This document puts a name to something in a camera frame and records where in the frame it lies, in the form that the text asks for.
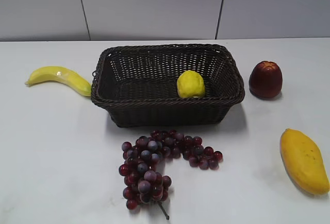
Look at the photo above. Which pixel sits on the red apple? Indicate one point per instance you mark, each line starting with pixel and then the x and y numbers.
pixel 266 80

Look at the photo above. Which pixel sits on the yellow mango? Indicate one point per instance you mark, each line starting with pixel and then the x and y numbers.
pixel 303 161

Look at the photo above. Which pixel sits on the dark woven wicker basket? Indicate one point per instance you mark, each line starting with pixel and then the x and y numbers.
pixel 137 85

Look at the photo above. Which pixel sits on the yellow lemon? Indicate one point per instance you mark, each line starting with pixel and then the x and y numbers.
pixel 190 84

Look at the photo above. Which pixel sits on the purple grape bunch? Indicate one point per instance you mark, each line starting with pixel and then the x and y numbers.
pixel 144 184

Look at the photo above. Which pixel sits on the yellow banana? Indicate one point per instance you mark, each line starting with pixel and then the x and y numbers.
pixel 61 75

